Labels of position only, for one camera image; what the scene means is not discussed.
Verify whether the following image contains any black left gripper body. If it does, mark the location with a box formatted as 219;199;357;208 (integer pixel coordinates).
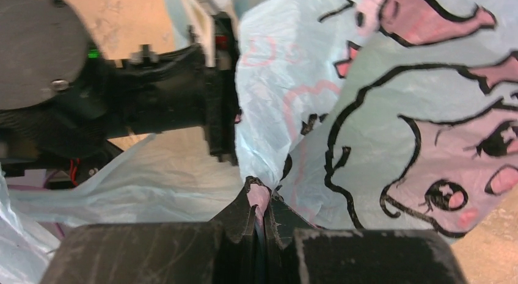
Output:
106;13;241;165

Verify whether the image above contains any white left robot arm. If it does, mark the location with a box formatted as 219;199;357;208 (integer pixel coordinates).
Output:
1;0;239;189

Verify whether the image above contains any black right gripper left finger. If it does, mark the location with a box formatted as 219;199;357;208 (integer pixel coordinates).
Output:
42;184;257;283

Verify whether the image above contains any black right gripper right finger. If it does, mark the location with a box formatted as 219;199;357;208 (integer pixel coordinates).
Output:
264;196;467;283

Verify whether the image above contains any light blue plastic bag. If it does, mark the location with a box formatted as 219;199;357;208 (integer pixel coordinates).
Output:
1;0;517;283

